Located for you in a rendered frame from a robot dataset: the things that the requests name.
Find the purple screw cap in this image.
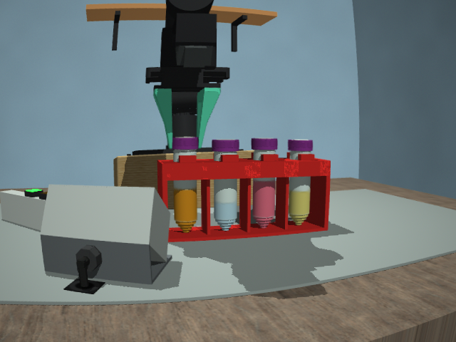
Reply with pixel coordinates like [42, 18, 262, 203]
[172, 137, 199, 150]
[252, 138, 278, 150]
[212, 139, 239, 152]
[288, 140, 313, 151]

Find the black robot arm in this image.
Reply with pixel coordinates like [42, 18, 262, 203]
[133, 0, 217, 155]

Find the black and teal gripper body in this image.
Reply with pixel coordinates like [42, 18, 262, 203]
[145, 67, 229, 92]

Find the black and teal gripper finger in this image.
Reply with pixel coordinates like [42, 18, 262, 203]
[153, 88, 172, 149]
[197, 88, 221, 149]

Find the pale grey flat mat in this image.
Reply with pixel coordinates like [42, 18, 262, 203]
[0, 189, 456, 305]

